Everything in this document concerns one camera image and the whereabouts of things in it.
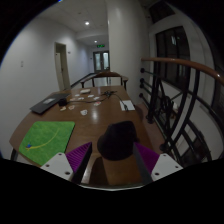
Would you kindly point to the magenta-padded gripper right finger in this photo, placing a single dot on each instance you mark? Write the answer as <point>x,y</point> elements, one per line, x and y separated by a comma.
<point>165,166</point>

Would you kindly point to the small white box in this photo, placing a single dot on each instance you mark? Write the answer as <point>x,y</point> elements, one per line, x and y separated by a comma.
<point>85,90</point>

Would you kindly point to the white wall switch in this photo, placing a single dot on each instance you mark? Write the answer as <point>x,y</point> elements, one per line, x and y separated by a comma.
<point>22,63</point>

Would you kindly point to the black closed laptop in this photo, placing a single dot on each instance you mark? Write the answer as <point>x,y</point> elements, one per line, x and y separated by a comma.
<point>46,103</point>

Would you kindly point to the round ceiling light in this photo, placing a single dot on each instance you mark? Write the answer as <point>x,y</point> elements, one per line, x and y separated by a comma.
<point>87,23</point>

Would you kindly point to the glass double door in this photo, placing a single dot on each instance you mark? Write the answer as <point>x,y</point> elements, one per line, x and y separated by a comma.
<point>101,61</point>

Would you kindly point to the wooden armchair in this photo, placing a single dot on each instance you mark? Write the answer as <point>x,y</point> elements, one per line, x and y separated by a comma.
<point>106,74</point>

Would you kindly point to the white side door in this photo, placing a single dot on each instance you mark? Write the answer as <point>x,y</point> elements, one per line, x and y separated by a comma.
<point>62,68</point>

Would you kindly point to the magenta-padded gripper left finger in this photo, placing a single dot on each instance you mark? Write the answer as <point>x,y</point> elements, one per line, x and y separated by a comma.
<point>60,165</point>

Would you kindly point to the white paper sheet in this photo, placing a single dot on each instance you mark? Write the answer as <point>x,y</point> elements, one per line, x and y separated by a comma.
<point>127,105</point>

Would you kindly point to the green exit sign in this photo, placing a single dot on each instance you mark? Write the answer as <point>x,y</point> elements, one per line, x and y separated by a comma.
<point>101,45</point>

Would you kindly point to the small black block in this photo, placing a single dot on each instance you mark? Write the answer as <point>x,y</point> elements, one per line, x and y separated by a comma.
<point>63,101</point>

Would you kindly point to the green mouse pad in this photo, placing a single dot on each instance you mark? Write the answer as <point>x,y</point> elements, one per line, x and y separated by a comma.
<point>46,140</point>

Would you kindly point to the dark framed window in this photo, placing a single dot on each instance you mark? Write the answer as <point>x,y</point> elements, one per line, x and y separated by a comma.
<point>173,56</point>

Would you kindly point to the small white card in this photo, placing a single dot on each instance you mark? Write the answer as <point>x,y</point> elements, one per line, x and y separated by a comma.
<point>97,103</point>
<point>83,112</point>
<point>71,107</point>
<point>90,96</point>

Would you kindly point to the black railing with wooden handrail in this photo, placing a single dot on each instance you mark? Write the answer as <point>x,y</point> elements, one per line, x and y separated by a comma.
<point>181,110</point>

